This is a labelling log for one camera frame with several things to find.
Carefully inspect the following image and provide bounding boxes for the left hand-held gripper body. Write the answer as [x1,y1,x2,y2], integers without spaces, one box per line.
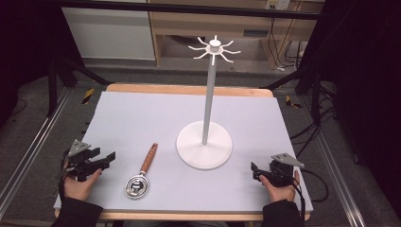
[63,139,106,183]

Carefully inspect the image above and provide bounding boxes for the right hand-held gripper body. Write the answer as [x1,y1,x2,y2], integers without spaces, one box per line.
[267,152,305,188]

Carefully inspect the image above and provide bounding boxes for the person's right hand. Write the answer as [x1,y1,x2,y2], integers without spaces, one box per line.
[258,169,301,203]

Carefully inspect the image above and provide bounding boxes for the person's left hand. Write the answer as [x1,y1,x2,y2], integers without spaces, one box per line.
[62,167,104,201]

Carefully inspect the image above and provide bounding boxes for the light grey table mat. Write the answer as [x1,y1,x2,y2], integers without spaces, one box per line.
[53,91,314,213]

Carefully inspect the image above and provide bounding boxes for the white hook stand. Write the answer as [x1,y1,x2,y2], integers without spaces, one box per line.
[175,34,242,171]

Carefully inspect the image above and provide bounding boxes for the yellow black hazard tape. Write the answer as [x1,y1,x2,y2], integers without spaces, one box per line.
[285,95,303,110]
[81,87,96,105]

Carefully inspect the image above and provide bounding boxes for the black metal stand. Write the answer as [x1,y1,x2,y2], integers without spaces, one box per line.
[259,67,323,121]
[46,56,112,118]

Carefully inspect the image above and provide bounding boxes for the wooden table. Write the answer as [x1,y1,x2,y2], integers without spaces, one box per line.
[54,82,312,222]

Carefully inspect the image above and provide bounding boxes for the white cabinet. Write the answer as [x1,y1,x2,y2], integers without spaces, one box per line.
[61,7,156,61]

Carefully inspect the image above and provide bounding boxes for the black curtain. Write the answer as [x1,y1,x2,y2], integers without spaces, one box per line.
[299,0,401,218]
[0,0,85,131]

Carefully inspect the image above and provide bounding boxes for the wooden desk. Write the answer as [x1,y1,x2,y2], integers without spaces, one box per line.
[148,0,325,70]

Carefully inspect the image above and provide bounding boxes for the white power strip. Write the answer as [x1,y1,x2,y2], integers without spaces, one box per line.
[265,0,291,10]

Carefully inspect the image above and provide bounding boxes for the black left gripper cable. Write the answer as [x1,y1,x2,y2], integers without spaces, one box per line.
[58,150,70,203]

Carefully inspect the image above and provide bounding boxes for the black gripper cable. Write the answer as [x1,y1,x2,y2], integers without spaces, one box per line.
[291,168,330,221]
[58,150,70,203]

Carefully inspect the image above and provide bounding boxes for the metal strainer spoon wooden handle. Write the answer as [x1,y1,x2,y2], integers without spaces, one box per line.
[124,142,159,201]

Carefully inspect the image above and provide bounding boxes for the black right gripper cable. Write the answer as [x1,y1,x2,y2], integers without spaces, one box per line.
[291,168,330,221]

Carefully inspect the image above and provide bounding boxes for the aluminium floor rail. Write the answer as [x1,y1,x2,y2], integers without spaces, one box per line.
[298,94,371,227]
[0,87,73,219]

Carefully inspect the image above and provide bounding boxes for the black floor cables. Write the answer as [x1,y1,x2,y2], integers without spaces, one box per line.
[288,84,339,159]

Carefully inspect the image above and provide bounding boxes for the black hanging cables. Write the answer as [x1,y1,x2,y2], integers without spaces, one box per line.
[268,18,305,72]

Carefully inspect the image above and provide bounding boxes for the black metal frame bar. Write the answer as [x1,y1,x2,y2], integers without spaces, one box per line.
[56,0,323,21]

